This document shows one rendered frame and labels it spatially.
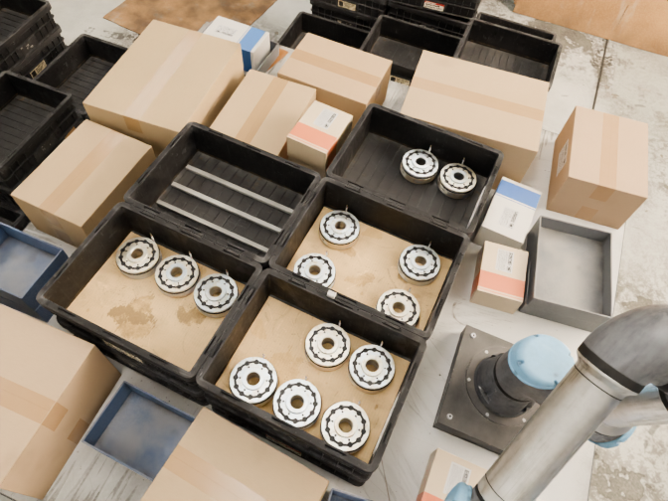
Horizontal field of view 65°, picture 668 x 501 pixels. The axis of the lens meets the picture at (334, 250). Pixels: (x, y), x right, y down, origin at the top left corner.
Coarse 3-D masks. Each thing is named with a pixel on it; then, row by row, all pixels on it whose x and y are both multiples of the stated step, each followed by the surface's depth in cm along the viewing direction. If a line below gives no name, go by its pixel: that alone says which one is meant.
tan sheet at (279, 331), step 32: (256, 320) 124; (288, 320) 124; (320, 320) 125; (256, 352) 120; (288, 352) 120; (352, 352) 121; (224, 384) 116; (320, 384) 117; (352, 384) 117; (320, 416) 113; (384, 416) 114
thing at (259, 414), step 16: (272, 272) 119; (256, 288) 117; (304, 288) 118; (336, 304) 116; (384, 320) 115; (224, 336) 111; (416, 336) 113; (208, 368) 107; (416, 368) 110; (208, 384) 106; (224, 400) 106; (240, 400) 104; (400, 400) 106; (256, 416) 103; (272, 416) 103; (288, 432) 102; (304, 432) 102; (384, 432) 103; (320, 448) 101; (336, 448) 101; (384, 448) 101; (352, 464) 99; (368, 464) 99
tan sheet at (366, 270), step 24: (312, 240) 136; (360, 240) 137; (384, 240) 137; (288, 264) 132; (336, 264) 133; (360, 264) 133; (384, 264) 134; (336, 288) 129; (360, 288) 130; (384, 288) 130; (408, 288) 130; (432, 288) 131
